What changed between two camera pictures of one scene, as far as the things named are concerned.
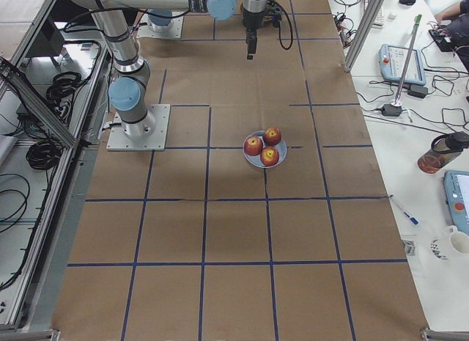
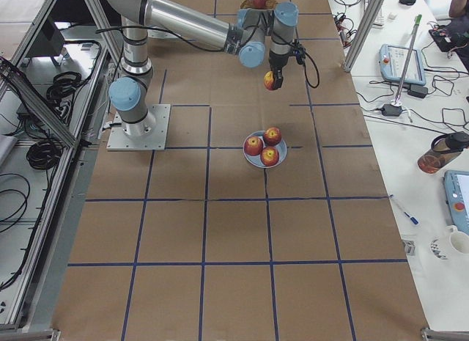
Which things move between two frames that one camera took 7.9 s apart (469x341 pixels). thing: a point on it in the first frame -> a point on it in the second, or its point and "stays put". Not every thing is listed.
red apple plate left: x=253 y=146 stays put
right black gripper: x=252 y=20 -> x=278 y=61
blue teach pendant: x=393 y=59 stays put
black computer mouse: x=407 y=0 stays put
